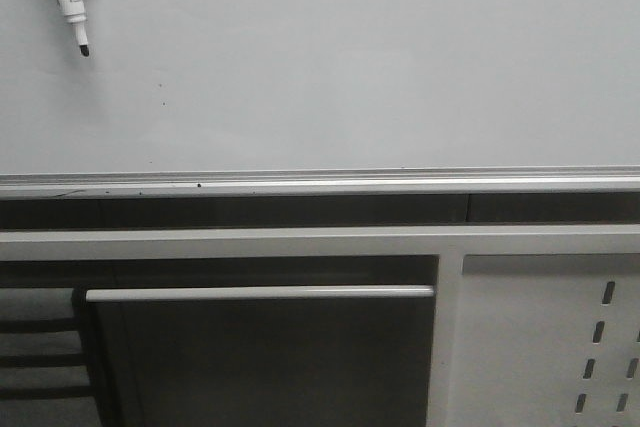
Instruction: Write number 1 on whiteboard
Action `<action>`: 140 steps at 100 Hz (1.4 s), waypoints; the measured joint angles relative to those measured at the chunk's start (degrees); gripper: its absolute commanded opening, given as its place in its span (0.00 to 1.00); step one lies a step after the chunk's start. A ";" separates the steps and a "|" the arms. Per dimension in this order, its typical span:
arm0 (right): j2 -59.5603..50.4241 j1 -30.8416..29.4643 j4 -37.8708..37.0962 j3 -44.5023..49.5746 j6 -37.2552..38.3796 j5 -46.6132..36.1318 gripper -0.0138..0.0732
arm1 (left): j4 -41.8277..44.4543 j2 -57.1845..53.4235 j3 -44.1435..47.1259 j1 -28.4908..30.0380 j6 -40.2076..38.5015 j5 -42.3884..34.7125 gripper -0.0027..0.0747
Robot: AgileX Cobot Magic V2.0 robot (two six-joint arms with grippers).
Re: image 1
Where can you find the white whiteboard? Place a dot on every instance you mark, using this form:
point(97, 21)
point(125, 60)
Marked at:
point(251, 85)

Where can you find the aluminium whiteboard marker tray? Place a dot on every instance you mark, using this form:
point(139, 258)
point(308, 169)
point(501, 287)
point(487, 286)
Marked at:
point(322, 182)

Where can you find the dark slatted chair back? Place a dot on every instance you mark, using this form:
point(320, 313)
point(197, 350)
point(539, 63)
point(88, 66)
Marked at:
point(45, 374)

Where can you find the white perforated metal panel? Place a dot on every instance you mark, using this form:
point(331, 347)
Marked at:
point(547, 340)

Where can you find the white metal frame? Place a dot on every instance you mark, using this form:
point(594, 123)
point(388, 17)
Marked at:
point(449, 245)

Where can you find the dark panel with white top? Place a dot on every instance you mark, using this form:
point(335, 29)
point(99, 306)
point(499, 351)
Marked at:
point(354, 355)

